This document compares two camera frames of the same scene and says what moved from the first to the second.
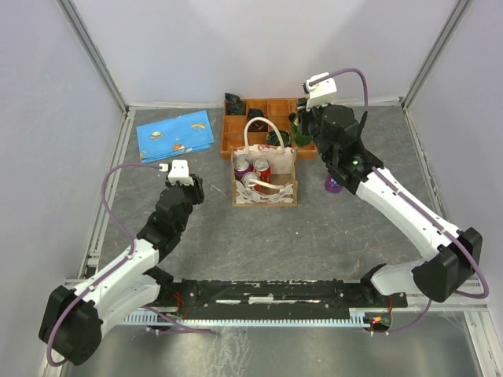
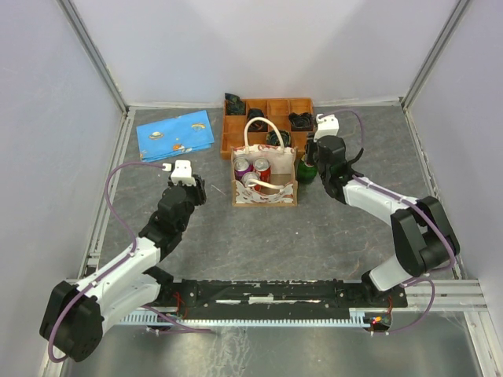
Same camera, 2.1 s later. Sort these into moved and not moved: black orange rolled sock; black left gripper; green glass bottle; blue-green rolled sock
Moved: green glass bottle
Not moved: blue-green rolled sock; black left gripper; black orange rolled sock
